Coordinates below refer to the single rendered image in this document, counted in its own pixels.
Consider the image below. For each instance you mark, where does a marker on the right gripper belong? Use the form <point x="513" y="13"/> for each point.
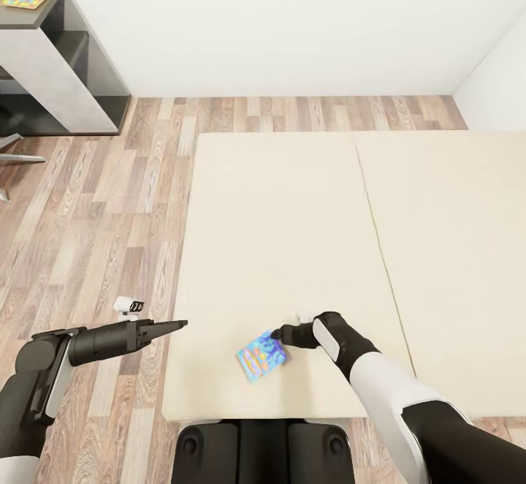
<point x="292" y="335"/>

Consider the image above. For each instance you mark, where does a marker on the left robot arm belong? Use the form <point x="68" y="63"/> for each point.
<point x="31" y="398"/>

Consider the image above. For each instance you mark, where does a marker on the board game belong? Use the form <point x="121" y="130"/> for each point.
<point x="261" y="356"/>

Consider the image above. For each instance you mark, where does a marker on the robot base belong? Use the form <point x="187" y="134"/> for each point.
<point x="263" y="451"/>

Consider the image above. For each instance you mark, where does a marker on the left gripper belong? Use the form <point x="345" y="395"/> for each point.
<point x="129" y="336"/>

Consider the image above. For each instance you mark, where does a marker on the swivel chair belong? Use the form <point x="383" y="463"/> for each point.
<point x="11" y="157"/>

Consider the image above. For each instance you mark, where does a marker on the bed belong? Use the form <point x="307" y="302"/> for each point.
<point x="416" y="237"/>

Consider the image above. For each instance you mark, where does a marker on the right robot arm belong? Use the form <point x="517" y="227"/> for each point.
<point x="430" y="440"/>

